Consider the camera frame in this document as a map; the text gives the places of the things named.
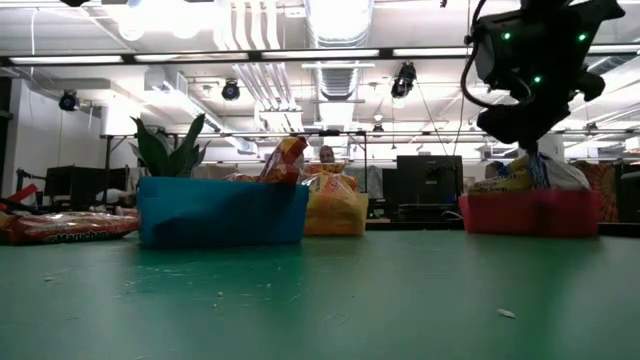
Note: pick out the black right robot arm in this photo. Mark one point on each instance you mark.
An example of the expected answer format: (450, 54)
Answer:
(540, 45)

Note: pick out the white cylinder tank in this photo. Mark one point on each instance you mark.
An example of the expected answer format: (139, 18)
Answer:
(555, 145)

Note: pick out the pink plastic bin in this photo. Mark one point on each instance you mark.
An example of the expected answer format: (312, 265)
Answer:
(530, 215)

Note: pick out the orange patterned cloth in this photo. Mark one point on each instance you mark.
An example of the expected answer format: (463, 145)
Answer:
(605, 190)

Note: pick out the dark chair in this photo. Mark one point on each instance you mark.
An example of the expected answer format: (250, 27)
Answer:
(630, 197)

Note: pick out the black background monitor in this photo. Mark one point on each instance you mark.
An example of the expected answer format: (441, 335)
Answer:
(70, 185)
(430, 185)

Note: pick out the black ceiling spotlight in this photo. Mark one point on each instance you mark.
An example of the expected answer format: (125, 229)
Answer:
(230, 91)
(68, 101)
(404, 82)

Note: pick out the white noodle crumb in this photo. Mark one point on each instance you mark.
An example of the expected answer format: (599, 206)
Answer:
(506, 313)

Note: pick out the person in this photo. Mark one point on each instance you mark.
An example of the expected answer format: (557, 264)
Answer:
(327, 154)
(115, 196)

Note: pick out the white ceiling pipes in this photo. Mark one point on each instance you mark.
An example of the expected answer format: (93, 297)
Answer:
(270, 50)

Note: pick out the green table mat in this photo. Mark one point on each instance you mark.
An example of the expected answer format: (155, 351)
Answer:
(320, 310)

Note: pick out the blue plastic bin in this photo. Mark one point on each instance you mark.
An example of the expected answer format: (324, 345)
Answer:
(225, 215)

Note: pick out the green snake plant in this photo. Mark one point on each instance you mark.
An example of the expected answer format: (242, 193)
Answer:
(160, 155)

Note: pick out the overhead beam with light strips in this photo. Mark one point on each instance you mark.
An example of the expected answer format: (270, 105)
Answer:
(65, 60)

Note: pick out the red strip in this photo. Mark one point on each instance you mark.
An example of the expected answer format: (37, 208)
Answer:
(25, 194)

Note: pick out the silver ceiling air duct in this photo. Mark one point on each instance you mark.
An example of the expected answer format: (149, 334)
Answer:
(336, 82)

